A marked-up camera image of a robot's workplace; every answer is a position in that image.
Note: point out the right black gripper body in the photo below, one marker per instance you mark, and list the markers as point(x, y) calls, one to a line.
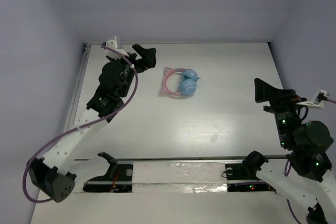
point(284, 110)

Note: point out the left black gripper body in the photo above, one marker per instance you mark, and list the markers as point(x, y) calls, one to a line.
point(135, 62)

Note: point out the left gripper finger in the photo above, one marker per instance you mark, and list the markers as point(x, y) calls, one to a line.
point(149, 57)
point(139, 49)

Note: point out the pink blue cat-ear headphones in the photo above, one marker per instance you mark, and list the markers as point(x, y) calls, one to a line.
point(187, 85)

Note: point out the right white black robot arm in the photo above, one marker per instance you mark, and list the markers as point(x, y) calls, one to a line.
point(307, 143)

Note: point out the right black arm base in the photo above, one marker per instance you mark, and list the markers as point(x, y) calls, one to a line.
point(241, 177)

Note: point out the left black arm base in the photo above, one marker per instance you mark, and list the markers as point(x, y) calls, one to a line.
point(117, 178)

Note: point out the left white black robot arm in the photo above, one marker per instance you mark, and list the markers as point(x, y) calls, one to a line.
point(49, 168)

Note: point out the white foil-covered foam block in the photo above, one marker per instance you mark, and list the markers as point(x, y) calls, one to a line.
point(178, 177)

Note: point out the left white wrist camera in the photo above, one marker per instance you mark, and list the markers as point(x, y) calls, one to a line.
point(114, 45)

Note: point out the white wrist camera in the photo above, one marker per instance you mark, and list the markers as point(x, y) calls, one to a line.
point(318, 101)
point(114, 45)

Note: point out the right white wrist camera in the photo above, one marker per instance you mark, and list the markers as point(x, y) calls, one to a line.
point(318, 101)

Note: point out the aluminium rail front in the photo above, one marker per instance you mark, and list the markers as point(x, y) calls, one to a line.
point(191, 158)

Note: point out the aluminium rail left edge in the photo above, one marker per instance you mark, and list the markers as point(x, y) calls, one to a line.
point(70, 118)

